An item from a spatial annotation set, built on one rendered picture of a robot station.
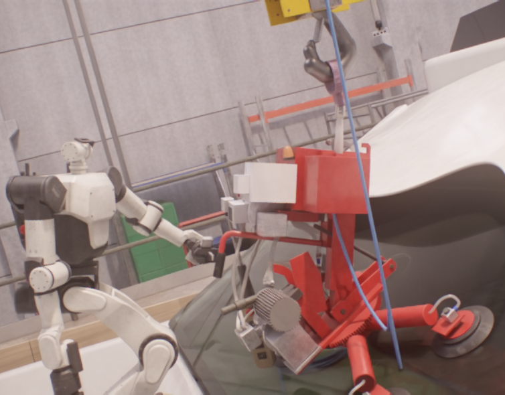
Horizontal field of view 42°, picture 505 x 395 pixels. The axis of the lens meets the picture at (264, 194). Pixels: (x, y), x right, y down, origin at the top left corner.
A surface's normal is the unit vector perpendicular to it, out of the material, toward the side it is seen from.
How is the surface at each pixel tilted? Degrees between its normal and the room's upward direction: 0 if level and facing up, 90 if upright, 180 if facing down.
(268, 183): 90
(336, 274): 90
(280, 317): 90
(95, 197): 102
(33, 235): 85
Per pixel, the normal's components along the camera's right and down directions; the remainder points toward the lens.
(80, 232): 0.53, 0.19
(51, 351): -0.22, 0.08
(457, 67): -0.92, 0.27
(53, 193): 0.97, 0.00
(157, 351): 0.20, 0.07
